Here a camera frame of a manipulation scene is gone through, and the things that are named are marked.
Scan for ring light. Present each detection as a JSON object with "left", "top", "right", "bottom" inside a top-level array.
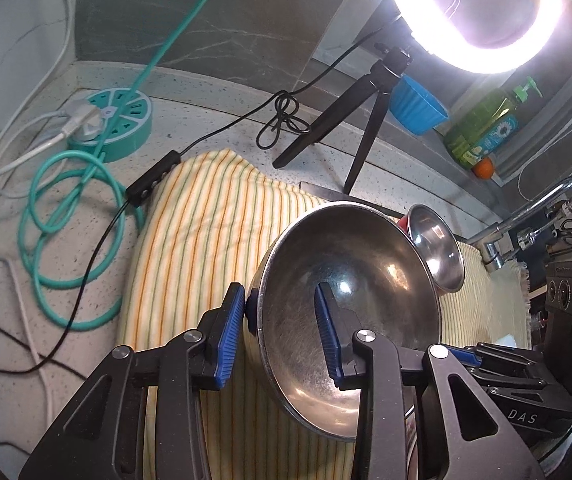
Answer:
[{"left": 393, "top": 0, "right": 564, "bottom": 74}]

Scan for blue ribbed cup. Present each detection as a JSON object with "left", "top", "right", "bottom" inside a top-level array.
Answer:
[{"left": 389, "top": 75, "right": 449, "bottom": 136}]

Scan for chrome faucet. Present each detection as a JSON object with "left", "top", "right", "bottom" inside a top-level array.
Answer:
[{"left": 466, "top": 176, "right": 572, "bottom": 273}]

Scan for black inline cable remote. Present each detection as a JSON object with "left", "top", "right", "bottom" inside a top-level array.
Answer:
[{"left": 125, "top": 150, "right": 181, "bottom": 208}]

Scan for white cable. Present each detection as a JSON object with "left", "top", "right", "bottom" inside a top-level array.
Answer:
[{"left": 0, "top": 0, "right": 102, "bottom": 426}]

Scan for striped yellow towel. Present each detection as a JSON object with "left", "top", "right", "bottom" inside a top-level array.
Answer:
[{"left": 116, "top": 150, "right": 531, "bottom": 479}]

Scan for green dish soap bottle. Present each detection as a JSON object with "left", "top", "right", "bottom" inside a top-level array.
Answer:
[{"left": 443, "top": 76, "right": 543, "bottom": 170}]

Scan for black scissors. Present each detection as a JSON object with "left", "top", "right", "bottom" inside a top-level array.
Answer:
[{"left": 555, "top": 218, "right": 572, "bottom": 247}]

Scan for orange fruit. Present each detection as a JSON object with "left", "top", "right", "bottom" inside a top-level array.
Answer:
[{"left": 472, "top": 157, "right": 494, "bottom": 180}]

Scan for teal coiled cable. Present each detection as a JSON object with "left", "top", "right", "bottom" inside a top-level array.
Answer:
[{"left": 18, "top": 0, "right": 239, "bottom": 332}]

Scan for large steel bowl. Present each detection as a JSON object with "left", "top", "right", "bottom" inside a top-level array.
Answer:
[{"left": 242, "top": 201, "right": 442, "bottom": 442}]

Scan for teal round power strip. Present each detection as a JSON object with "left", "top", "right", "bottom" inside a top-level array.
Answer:
[{"left": 68, "top": 88, "right": 152, "bottom": 162}]

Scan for black tripod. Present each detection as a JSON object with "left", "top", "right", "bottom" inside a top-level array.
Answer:
[{"left": 273, "top": 47, "right": 412, "bottom": 195}]

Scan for red steel bowl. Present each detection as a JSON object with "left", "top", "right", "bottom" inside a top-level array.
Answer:
[{"left": 397, "top": 204, "right": 465, "bottom": 295}]

